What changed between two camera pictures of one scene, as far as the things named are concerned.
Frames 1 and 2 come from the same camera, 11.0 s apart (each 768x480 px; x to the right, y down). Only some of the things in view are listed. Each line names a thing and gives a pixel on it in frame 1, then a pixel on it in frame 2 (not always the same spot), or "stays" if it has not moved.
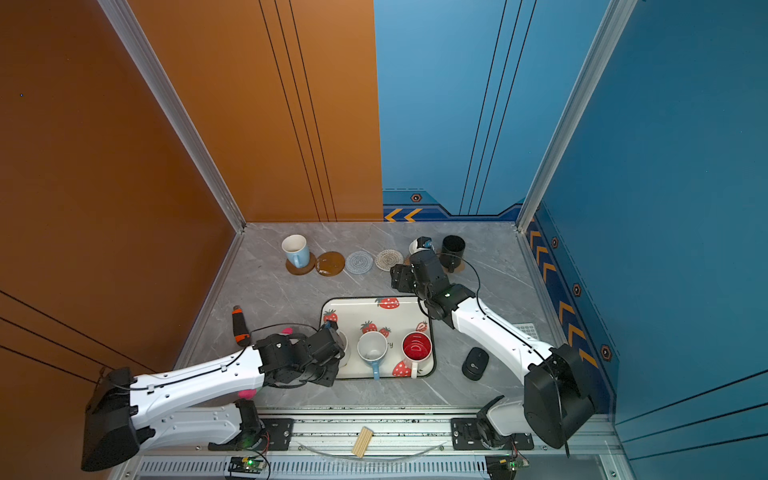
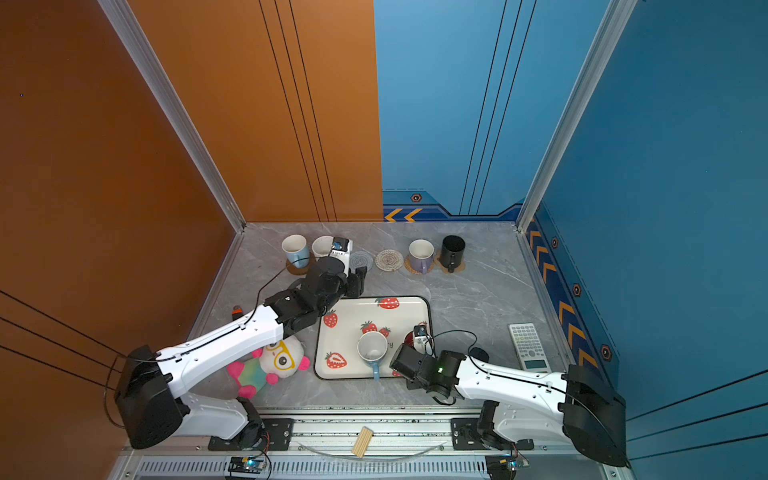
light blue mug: [372, 347] stays
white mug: [343, 362] -> [321, 246]
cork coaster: [461, 268] stays
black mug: [452, 252] stays
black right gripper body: [408, 281] -> [417, 385]
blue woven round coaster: [359, 262] stays
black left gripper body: [324, 376] -> [354, 286]
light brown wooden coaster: [304, 270] stays
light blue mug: [296, 249] stays
